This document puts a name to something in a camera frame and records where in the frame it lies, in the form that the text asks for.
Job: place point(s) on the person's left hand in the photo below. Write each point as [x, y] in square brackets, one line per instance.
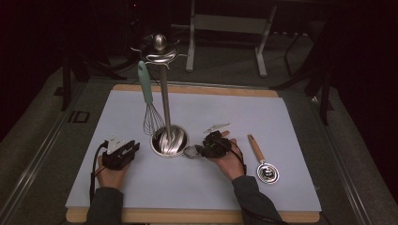
[111, 178]

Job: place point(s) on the white table mat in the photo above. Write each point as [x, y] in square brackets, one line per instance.
[203, 187]

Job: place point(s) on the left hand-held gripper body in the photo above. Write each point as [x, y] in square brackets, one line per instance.
[115, 156]

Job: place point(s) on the person's right hand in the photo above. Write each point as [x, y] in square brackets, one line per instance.
[231, 164]

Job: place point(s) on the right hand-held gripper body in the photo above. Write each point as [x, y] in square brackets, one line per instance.
[217, 145]

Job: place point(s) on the metal floor rail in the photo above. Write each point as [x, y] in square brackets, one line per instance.
[344, 168]
[39, 153]

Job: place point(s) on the black stand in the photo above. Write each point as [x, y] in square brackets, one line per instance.
[325, 100]
[66, 84]

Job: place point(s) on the steel utensil rack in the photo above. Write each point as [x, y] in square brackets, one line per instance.
[165, 103]

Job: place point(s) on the grey metal stand frame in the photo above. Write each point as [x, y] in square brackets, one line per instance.
[228, 23]

